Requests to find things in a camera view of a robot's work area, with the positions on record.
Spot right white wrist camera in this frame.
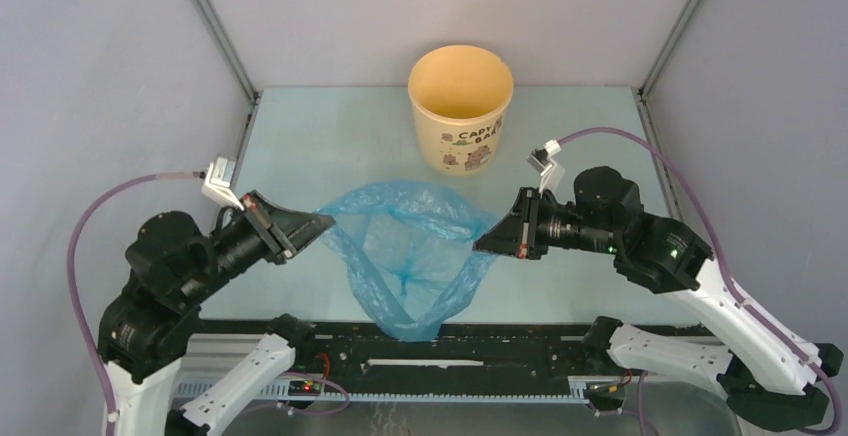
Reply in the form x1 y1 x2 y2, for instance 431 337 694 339
528 139 565 193

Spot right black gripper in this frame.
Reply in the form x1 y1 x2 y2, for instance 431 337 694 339
473 186 617 259

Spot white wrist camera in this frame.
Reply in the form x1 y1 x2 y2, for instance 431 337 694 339
201 155 244 211
528 139 565 193

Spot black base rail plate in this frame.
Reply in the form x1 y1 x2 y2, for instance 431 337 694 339
185 318 677 398

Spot right aluminium frame post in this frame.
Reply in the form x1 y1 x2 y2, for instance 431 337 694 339
639 0 704 101

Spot small circuit board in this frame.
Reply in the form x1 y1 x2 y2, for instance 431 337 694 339
584 381 627 399
287 379 323 397

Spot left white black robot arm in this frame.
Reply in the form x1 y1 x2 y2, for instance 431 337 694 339
97 191 335 435

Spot right small circuit board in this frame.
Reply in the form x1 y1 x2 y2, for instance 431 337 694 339
584 381 627 399

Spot aluminium frame post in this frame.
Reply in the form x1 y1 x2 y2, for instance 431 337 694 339
639 0 704 101
191 0 259 105

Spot left small circuit board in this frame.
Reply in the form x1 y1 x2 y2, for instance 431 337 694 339
287 379 323 397

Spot blue plastic trash bag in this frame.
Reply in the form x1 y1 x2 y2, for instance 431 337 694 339
317 180 496 342

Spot grey slotted cable duct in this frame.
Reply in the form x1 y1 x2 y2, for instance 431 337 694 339
173 378 624 405

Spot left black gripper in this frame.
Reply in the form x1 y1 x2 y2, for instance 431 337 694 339
186 184 339 299

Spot yellow cartoon trash bin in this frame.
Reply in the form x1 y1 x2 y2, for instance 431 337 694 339
407 45 514 176

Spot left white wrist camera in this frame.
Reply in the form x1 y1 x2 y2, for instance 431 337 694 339
201 155 244 211

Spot left aluminium frame post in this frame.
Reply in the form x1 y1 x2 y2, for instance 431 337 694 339
191 0 259 105

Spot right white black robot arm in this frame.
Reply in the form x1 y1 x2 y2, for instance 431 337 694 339
474 166 843 432

